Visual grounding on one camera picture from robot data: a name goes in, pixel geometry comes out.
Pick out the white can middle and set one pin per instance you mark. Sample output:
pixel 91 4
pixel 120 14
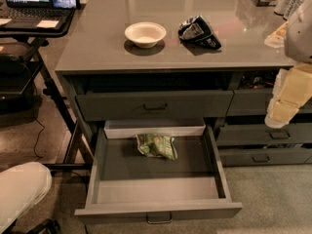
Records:
pixel 294 2

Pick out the grey top right drawer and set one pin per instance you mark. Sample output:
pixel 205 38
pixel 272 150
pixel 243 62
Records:
pixel 250 102

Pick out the grey bottom right drawer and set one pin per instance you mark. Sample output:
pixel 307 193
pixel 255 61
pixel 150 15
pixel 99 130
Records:
pixel 262 157

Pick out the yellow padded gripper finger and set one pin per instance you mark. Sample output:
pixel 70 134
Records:
pixel 292 89

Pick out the black laptop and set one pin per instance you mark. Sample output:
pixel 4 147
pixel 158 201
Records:
pixel 33 15

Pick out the white paper bowl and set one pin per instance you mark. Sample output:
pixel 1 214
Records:
pixel 145 34

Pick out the black smartphone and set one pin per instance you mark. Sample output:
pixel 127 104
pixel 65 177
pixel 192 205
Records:
pixel 65 4

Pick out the green jalapeno chip bag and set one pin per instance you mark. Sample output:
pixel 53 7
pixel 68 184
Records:
pixel 156 146

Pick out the grey top left drawer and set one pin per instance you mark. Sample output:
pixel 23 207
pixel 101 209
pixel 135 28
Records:
pixel 153 105

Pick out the open grey middle drawer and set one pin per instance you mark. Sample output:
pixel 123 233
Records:
pixel 127 186

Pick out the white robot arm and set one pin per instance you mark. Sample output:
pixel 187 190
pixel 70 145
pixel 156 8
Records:
pixel 298 36

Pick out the black crumpled chip bag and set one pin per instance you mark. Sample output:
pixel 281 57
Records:
pixel 198 31

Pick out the grey middle right drawer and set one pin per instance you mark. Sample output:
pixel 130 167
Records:
pixel 258 134

